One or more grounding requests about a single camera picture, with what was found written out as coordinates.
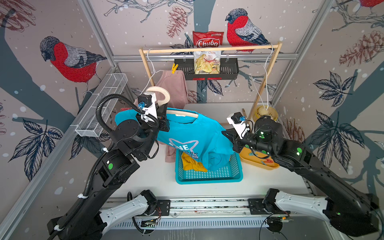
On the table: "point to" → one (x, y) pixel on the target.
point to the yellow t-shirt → (189, 164)
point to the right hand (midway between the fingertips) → (223, 130)
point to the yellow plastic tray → (258, 158)
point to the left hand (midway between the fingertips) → (165, 99)
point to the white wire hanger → (259, 95)
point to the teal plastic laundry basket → (233, 173)
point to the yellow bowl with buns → (261, 110)
